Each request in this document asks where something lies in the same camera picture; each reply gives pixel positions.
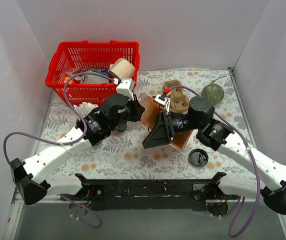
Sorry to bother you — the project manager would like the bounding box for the black printed coffee cup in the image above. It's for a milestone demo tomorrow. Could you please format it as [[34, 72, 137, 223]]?
[[116, 121, 127, 132]]

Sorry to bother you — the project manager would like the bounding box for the orange paper bag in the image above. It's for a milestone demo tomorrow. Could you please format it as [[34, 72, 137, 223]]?
[[139, 96, 193, 151]]

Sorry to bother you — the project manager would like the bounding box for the black coffee cup lid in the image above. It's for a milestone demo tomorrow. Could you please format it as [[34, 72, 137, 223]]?
[[188, 148, 208, 167]]

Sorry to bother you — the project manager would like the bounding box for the red plastic shopping basket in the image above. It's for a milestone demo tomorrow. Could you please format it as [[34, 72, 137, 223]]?
[[45, 40, 140, 106]]

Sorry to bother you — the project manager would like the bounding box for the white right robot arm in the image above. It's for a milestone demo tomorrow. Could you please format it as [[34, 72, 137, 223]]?
[[142, 89, 286, 215]]

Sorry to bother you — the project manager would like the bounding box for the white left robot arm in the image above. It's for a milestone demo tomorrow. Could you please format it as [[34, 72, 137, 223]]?
[[10, 78, 145, 205]]

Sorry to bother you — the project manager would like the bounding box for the brown cardboard cup carrier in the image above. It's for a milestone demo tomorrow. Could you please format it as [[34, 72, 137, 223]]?
[[163, 80, 189, 113]]

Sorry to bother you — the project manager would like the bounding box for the beige paper wrapped roll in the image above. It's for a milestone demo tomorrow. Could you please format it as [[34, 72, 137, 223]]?
[[107, 58, 135, 80]]

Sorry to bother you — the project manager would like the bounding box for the floral table mat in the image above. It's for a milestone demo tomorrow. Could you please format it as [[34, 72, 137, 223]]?
[[31, 69, 255, 180]]

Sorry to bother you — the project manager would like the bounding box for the green netted melon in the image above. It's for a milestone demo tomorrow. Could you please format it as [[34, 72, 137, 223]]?
[[201, 75, 226, 105]]

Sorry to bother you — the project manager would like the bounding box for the grey wrapped package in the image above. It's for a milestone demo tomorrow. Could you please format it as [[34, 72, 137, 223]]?
[[81, 73, 109, 84]]

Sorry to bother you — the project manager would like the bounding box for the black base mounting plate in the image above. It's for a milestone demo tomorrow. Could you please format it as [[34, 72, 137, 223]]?
[[83, 179, 226, 211]]

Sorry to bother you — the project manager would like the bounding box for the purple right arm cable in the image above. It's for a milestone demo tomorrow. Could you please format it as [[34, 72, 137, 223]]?
[[167, 85, 261, 238]]

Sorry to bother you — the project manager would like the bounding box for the aluminium frame rail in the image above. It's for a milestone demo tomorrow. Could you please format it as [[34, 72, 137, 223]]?
[[2, 181, 286, 240]]

